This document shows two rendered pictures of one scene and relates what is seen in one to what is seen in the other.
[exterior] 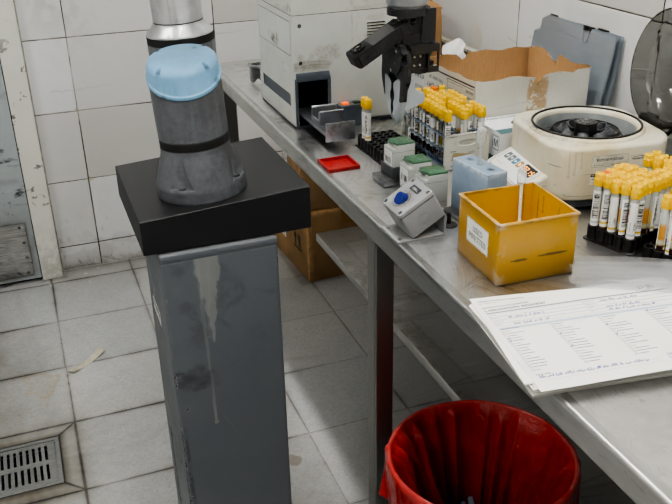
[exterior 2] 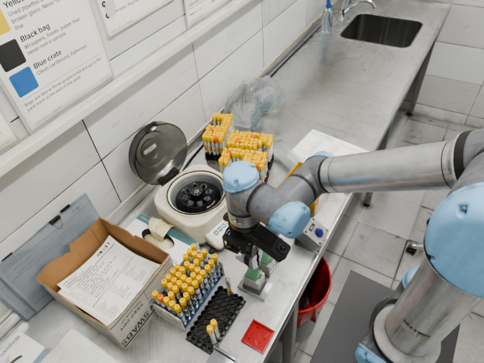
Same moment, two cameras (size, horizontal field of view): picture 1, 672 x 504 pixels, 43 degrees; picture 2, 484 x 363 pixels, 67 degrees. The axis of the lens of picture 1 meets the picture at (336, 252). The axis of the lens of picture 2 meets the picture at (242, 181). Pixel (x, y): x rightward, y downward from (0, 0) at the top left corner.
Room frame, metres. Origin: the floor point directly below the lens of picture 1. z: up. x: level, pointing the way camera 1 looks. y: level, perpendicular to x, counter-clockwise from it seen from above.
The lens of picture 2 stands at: (1.84, 0.31, 1.87)
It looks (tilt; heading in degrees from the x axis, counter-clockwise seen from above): 46 degrees down; 236
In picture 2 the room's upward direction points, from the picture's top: 6 degrees counter-clockwise
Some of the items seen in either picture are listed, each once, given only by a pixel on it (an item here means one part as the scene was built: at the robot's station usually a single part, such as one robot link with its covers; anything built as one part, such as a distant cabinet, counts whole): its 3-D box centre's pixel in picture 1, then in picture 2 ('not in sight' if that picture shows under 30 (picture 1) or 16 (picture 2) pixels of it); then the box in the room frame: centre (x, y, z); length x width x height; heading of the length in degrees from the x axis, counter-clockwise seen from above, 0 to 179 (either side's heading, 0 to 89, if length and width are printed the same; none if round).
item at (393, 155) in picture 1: (399, 157); (254, 279); (1.54, -0.13, 0.92); 0.05 x 0.04 x 0.06; 113
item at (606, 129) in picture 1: (584, 137); (197, 197); (1.50, -0.47, 0.97); 0.15 x 0.15 x 0.07
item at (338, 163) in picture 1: (338, 163); (258, 335); (1.62, -0.01, 0.88); 0.07 x 0.07 x 0.01; 20
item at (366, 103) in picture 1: (391, 129); (214, 311); (1.68, -0.12, 0.93); 0.17 x 0.09 x 0.11; 21
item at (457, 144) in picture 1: (443, 135); (190, 288); (1.69, -0.23, 0.91); 0.20 x 0.10 x 0.07; 20
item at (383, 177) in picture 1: (399, 171); (255, 284); (1.54, -0.13, 0.89); 0.09 x 0.05 x 0.04; 113
